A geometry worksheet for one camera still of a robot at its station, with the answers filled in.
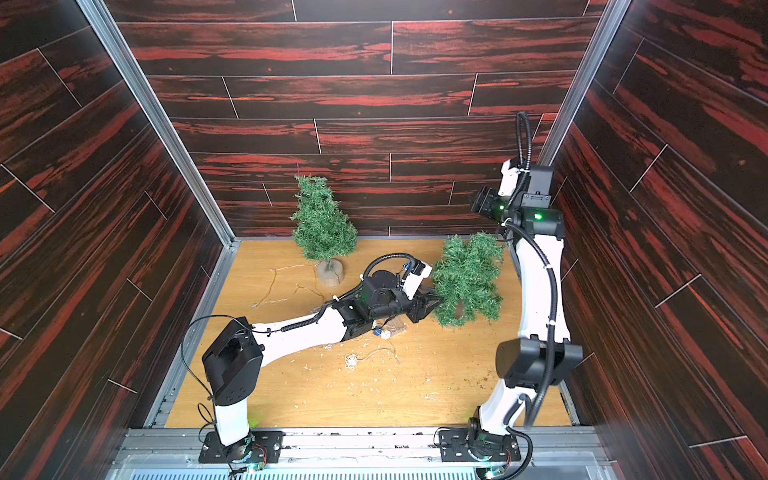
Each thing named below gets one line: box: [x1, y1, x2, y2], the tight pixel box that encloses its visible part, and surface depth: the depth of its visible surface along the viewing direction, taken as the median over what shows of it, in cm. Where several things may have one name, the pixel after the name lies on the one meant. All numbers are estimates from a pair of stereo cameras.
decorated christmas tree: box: [432, 232, 505, 327], surface depth 78 cm
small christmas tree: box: [290, 176, 358, 287], surface depth 87 cm
